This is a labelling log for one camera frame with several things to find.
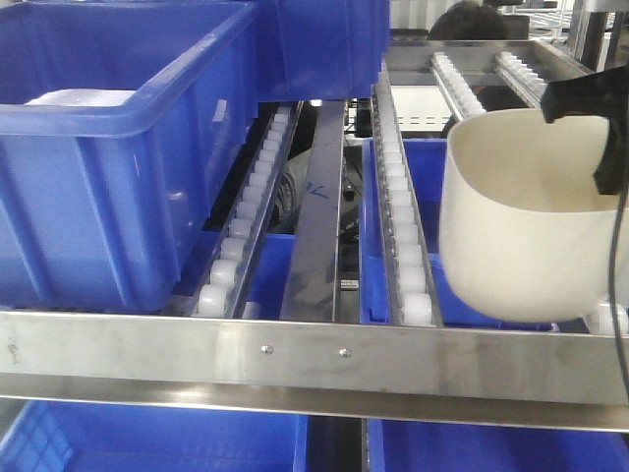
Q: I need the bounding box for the white plastic bin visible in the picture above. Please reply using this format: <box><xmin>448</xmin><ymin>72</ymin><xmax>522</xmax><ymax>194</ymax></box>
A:
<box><xmin>438</xmin><ymin>108</ymin><xmax>628</xmax><ymax>323</ymax></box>

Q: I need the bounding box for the stainless steel shelf rack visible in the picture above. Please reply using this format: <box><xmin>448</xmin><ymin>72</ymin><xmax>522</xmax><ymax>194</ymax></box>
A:
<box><xmin>0</xmin><ymin>38</ymin><xmax>629</xmax><ymax>434</ymax></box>

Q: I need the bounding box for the white roller track centre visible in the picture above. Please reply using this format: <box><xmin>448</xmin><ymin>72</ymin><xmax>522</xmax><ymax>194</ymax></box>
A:
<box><xmin>372</xmin><ymin>84</ymin><xmax>443</xmax><ymax>327</ymax></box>

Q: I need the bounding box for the person with dark hair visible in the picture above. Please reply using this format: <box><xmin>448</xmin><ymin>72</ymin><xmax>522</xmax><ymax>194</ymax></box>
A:
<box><xmin>427</xmin><ymin>1</ymin><xmax>508</xmax><ymax>41</ymax></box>

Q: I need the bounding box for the blue crate bottom right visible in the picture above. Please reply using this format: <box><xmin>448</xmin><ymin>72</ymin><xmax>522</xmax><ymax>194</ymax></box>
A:
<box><xmin>368</xmin><ymin>419</ymin><xmax>628</xmax><ymax>471</ymax></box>

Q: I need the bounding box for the blue crate rear centre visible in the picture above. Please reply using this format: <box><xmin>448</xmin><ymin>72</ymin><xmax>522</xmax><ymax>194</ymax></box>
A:
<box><xmin>256</xmin><ymin>1</ymin><xmax>390</xmax><ymax>102</ymax></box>

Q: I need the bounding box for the white roller track upper right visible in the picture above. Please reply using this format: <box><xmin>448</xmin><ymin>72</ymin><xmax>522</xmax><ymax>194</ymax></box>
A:
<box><xmin>494</xmin><ymin>51</ymin><xmax>547</xmax><ymax>108</ymax></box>

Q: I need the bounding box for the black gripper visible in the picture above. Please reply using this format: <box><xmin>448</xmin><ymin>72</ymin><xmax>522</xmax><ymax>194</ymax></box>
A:
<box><xmin>540</xmin><ymin>65</ymin><xmax>628</xmax><ymax>195</ymax></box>

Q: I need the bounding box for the blue crate lower layer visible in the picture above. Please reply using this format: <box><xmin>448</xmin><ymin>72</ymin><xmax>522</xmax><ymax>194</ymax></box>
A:
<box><xmin>189</xmin><ymin>139</ymin><xmax>554</xmax><ymax>331</ymax></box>

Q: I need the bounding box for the steel divider bar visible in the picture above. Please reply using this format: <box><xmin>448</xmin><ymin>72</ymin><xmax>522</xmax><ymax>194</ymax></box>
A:
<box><xmin>280</xmin><ymin>100</ymin><xmax>345</xmax><ymax>323</ymax></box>

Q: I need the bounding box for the large blue crate left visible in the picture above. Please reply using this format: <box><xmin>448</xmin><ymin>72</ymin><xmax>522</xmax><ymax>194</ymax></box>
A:
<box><xmin>1</xmin><ymin>1</ymin><xmax>258</xmax><ymax>313</ymax></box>

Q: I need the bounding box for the white roller track left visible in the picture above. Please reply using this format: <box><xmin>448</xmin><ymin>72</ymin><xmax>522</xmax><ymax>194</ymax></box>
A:
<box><xmin>191</xmin><ymin>102</ymin><xmax>301</xmax><ymax>319</ymax></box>

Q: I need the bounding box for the black cable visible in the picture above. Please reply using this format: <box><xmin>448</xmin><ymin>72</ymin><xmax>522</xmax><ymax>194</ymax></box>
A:
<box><xmin>606</xmin><ymin>191</ymin><xmax>629</xmax><ymax>409</ymax></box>

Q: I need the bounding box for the blue crate bottom left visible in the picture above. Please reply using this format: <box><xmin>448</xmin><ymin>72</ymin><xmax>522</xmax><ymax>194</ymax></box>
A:
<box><xmin>1</xmin><ymin>400</ymin><xmax>309</xmax><ymax>471</ymax></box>

